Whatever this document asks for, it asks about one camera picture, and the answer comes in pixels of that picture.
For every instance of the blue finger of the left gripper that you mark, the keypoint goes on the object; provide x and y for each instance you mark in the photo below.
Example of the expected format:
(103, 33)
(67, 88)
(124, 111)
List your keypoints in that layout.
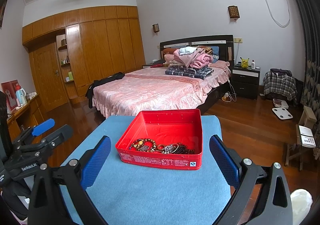
(43, 127)
(58, 137)

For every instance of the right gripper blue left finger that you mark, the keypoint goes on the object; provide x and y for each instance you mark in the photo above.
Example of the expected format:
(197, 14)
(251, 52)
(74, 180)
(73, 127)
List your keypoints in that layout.
(93, 160)

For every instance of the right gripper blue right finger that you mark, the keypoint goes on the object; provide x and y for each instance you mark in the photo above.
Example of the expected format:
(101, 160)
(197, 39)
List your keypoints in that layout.
(227, 161)

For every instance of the wooden side cabinet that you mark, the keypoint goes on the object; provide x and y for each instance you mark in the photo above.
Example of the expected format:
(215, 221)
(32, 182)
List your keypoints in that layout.
(29, 115)

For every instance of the light blue kettle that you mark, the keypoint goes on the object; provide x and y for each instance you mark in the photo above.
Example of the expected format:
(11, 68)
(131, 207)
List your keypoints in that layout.
(20, 95)

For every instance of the blue table cloth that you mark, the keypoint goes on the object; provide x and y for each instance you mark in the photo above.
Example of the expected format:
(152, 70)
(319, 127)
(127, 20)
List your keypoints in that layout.
(131, 194)

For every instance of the black garment on bed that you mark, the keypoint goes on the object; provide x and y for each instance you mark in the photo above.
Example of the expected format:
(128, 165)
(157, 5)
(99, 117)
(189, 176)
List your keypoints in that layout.
(89, 94)

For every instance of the red metal tin box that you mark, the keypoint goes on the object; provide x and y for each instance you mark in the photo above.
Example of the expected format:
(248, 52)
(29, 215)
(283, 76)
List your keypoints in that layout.
(150, 131)

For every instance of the bed with pink cover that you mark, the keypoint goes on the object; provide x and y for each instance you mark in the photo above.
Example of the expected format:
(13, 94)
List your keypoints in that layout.
(151, 89)

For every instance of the white bathroom scale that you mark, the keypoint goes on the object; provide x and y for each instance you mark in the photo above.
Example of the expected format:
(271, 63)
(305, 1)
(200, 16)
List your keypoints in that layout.
(282, 113)

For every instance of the wooden wardrobe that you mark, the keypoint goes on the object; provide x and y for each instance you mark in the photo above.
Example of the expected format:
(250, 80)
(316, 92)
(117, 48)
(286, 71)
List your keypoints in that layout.
(70, 50)

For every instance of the white box on stool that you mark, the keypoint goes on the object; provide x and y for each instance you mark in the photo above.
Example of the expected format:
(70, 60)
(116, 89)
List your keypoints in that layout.
(306, 137)

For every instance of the dark bedside table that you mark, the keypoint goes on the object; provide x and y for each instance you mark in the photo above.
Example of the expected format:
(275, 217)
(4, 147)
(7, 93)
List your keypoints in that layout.
(246, 81)

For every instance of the small wooden stool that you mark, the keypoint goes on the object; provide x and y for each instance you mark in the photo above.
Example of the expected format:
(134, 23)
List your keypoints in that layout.
(296, 150)

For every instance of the plaid cloth on chair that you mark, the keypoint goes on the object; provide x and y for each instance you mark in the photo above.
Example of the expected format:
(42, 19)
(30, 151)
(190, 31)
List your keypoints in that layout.
(280, 82)

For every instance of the yellow pikachu toy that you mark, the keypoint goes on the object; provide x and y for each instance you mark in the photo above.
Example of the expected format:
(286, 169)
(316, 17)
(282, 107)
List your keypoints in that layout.
(244, 63)

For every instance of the white bottle on nightstand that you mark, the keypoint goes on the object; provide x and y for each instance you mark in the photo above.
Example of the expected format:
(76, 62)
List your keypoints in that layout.
(253, 64)

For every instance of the pile of folded clothes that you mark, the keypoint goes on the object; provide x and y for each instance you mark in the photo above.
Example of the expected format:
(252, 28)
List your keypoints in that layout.
(190, 61)

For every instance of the patterned dark curtain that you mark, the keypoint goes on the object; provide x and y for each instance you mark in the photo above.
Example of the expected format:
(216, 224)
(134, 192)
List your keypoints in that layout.
(309, 13)

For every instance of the left wall lamp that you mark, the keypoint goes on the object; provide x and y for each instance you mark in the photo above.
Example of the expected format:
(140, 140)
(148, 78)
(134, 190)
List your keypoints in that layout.
(155, 28)

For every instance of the wall lamp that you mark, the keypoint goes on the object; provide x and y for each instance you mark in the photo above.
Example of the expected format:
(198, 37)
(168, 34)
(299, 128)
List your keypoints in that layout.
(233, 12)
(155, 28)

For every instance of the right wall lamp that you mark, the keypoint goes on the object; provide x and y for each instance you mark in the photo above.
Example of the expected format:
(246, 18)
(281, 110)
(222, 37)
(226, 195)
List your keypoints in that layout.
(233, 12)

